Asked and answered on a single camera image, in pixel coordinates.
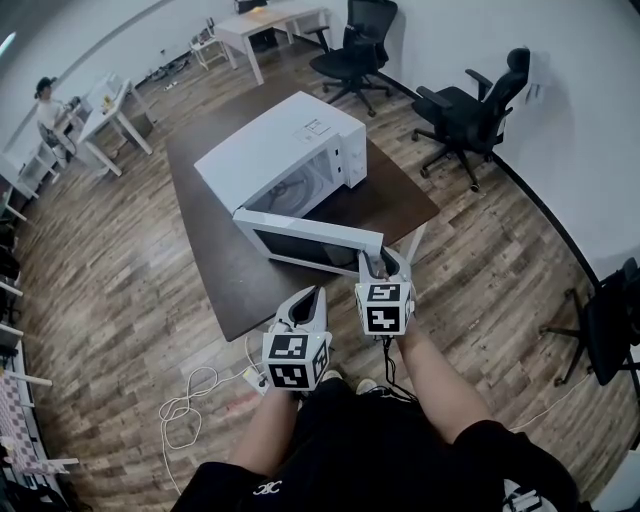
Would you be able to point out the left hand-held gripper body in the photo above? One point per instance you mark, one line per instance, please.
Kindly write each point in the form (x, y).
(287, 372)

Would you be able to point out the white desk with clutter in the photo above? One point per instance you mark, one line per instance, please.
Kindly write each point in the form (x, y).
(107, 112)

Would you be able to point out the small yellow item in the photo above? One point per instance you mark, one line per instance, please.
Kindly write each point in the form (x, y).
(107, 101)

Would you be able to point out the small white side table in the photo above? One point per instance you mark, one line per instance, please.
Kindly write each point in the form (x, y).
(207, 46)

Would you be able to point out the black office chair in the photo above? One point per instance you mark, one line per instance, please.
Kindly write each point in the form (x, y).
(350, 65)
(460, 115)
(607, 325)

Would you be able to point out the white microwave door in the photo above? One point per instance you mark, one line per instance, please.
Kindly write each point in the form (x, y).
(300, 225)

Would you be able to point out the person's left forearm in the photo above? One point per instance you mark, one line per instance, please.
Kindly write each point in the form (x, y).
(262, 435)

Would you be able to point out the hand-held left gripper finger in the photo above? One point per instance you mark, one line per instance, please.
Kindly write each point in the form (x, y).
(284, 312)
(321, 317)

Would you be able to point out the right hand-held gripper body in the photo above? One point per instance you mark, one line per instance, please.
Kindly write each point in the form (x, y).
(382, 320)

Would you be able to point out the ceiling light strip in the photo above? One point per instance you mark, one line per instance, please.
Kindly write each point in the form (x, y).
(6, 42)

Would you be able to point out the white power strip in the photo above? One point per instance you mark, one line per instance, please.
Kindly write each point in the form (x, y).
(255, 380)

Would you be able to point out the dark brown table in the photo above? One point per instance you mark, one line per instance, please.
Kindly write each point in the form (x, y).
(210, 260)

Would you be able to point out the large white desk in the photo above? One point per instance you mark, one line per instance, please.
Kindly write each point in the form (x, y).
(270, 17)

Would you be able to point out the person's black shirt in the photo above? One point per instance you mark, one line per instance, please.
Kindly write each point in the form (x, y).
(360, 460)

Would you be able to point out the white microwave housing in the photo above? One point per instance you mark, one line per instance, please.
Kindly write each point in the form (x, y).
(265, 145)

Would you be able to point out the person's right white shoe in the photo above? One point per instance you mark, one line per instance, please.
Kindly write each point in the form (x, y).
(366, 386)

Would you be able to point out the checkered cloth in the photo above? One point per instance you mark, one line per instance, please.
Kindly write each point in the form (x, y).
(20, 425)

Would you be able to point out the white wall box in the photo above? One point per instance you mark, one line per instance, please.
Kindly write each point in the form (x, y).
(537, 75)

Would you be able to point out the low white desk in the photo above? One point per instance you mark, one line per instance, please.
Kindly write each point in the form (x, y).
(30, 170)

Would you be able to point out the person's right forearm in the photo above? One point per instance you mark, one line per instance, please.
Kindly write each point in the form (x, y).
(440, 390)

